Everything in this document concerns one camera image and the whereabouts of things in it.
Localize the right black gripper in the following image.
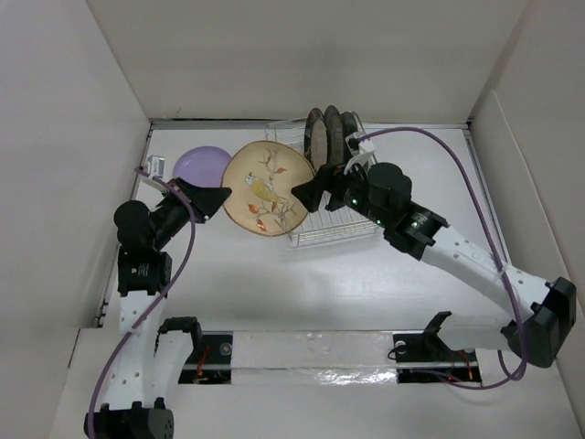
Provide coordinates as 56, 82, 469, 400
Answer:
292, 155, 390, 229

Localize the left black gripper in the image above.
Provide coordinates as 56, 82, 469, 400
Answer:
150, 177, 229, 251

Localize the tan plate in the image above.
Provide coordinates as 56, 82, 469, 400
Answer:
222, 140, 314, 237

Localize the teal round flower plate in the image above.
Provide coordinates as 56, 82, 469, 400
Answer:
341, 112, 360, 137

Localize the black rimmed patterned plate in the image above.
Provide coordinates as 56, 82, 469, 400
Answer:
303, 108, 330, 170

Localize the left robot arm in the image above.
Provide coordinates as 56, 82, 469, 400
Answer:
84, 177, 231, 438

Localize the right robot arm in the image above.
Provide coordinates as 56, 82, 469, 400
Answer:
292, 163, 577, 368

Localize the purple plate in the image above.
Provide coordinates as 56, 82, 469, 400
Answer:
173, 145, 231, 187

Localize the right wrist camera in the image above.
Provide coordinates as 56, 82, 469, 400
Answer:
344, 132, 376, 174

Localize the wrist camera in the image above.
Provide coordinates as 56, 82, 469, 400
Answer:
344, 132, 376, 174
143, 155, 165, 190

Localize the wire dish rack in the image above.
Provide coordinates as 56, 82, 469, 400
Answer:
264, 119, 380, 249

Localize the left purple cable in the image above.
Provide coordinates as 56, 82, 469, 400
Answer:
85, 166, 198, 439

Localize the purple cable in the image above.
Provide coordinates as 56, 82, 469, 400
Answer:
351, 127, 529, 389
85, 166, 198, 439

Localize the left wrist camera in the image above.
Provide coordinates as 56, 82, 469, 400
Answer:
143, 155, 165, 190

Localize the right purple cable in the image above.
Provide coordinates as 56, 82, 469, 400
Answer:
351, 127, 529, 389

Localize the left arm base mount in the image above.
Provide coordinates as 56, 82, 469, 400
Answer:
178, 331, 233, 385

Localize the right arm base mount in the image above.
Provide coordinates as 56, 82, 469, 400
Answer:
388, 332, 483, 385

